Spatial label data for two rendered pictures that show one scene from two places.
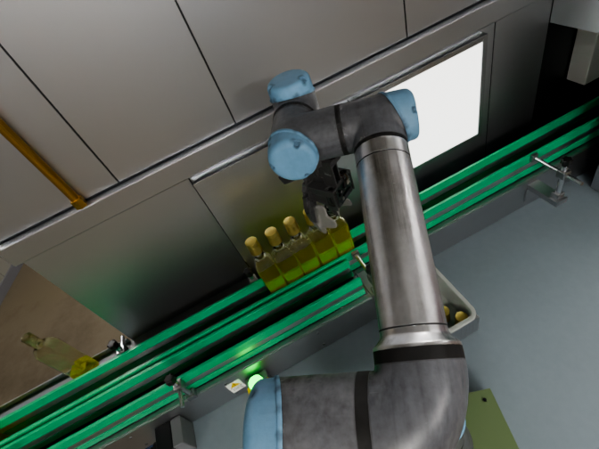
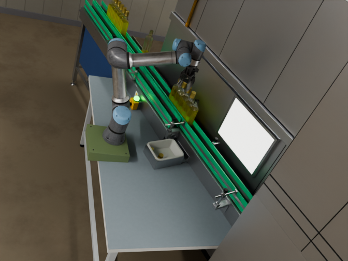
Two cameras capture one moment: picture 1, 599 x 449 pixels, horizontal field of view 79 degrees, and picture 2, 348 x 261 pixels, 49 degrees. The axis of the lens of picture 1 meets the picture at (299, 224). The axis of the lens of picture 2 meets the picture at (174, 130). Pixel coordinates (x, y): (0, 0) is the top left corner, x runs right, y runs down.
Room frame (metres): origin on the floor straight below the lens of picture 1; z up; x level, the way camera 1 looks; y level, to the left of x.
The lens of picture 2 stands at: (-0.72, -1.79, 2.54)
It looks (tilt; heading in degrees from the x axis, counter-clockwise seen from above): 38 degrees down; 51
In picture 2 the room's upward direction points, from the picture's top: 23 degrees clockwise
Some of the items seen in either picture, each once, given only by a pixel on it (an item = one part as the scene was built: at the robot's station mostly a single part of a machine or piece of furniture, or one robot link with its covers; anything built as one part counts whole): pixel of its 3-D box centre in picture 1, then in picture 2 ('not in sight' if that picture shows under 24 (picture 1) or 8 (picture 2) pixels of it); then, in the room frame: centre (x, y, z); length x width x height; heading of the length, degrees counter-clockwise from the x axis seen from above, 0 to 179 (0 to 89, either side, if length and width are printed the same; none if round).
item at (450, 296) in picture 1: (428, 306); (163, 153); (0.51, -0.25, 0.80); 0.22 x 0.17 x 0.09; 6
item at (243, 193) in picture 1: (355, 154); (225, 112); (0.88, -0.24, 1.15); 0.90 x 0.03 x 0.34; 96
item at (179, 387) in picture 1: (183, 395); (132, 74); (0.50, 0.47, 0.94); 0.07 x 0.04 x 0.13; 6
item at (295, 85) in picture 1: (296, 108); (197, 49); (0.58, -0.08, 1.52); 0.09 x 0.08 x 0.11; 160
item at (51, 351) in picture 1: (61, 355); (147, 44); (0.74, 0.82, 1.01); 0.06 x 0.06 x 0.26; 1
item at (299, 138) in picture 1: (304, 139); (182, 47); (0.48, -0.06, 1.52); 0.11 x 0.11 x 0.08; 70
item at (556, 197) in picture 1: (552, 183); (222, 200); (0.66, -0.76, 0.90); 0.17 x 0.05 x 0.23; 6
